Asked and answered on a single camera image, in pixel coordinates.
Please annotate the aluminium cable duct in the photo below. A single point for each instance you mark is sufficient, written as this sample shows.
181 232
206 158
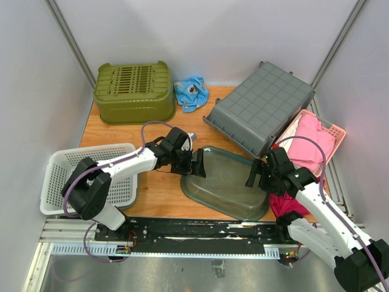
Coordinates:
99 250

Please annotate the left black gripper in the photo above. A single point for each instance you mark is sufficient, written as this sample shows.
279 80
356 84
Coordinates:
197 168

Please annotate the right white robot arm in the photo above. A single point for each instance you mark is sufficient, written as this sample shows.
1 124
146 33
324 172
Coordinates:
358 262

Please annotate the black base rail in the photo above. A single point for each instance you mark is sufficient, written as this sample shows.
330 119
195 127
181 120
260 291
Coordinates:
192 235

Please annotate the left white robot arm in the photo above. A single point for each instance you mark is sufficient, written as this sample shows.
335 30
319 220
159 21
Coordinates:
86 190

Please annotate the white perforated plastic basket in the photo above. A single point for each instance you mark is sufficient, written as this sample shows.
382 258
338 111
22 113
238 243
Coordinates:
122 194

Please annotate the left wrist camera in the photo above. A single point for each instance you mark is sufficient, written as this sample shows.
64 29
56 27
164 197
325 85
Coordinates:
188 144

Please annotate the olive green plastic basin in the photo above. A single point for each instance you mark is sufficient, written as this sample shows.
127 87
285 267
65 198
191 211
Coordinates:
134 93

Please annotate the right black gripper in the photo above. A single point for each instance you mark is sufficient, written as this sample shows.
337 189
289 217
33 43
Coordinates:
256 168

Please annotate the blue patterned cloth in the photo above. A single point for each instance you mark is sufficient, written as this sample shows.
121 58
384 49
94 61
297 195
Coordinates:
191 93

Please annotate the clear blue plastic tub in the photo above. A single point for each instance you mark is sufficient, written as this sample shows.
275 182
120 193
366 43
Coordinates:
224 187

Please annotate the pink plastic basket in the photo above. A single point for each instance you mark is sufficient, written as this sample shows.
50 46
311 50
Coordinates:
306 137

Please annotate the magenta cloth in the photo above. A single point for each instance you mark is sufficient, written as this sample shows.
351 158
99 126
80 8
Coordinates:
281 205

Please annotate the large grey plastic bin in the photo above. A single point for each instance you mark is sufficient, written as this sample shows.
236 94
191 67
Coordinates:
255 114

